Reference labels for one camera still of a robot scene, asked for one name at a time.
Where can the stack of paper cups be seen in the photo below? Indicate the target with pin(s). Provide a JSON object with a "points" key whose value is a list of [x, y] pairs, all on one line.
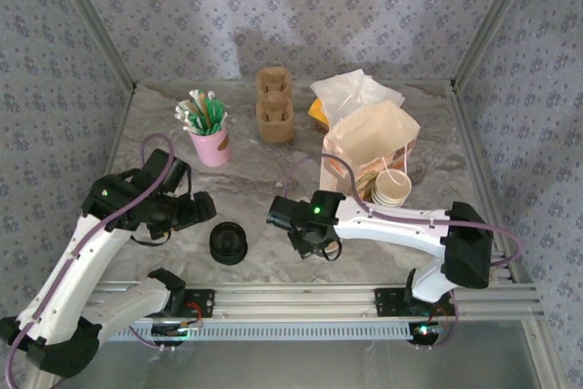
{"points": [[391, 188]]}

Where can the printed white paper bag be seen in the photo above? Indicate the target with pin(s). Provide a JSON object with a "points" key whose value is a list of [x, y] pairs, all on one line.
{"points": [[373, 134]]}

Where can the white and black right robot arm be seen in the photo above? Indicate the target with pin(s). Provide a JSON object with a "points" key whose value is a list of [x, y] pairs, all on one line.
{"points": [[401, 225]]}

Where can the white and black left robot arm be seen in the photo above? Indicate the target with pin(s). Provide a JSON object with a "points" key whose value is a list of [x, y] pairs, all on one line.
{"points": [[64, 284]]}

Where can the stack of black cup lids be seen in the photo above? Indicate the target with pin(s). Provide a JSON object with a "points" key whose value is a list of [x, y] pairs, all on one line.
{"points": [[228, 243]]}

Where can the pink holder cup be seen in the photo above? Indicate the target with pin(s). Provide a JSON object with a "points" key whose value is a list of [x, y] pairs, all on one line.
{"points": [[210, 150]]}

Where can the brown and yellow cardboard box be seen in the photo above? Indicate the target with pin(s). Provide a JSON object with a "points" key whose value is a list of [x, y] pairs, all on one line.
{"points": [[317, 113]]}

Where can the stack of brown pulp carriers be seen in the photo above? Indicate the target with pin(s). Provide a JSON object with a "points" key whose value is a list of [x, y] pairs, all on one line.
{"points": [[274, 120]]}

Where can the bundle of straws and stirrers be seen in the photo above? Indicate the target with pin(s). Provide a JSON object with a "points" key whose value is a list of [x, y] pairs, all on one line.
{"points": [[200, 111]]}

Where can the stack of white napkins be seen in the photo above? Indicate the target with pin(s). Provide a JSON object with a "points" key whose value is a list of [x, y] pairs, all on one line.
{"points": [[346, 88]]}

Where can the grey metal shelf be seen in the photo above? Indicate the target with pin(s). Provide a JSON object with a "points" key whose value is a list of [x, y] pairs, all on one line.
{"points": [[296, 366]]}

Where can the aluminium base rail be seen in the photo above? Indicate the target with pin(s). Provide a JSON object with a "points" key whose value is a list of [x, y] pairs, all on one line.
{"points": [[296, 302]]}

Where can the aluminium frame post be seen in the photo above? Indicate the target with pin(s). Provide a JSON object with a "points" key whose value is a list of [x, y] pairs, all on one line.
{"points": [[496, 15], [91, 20]]}

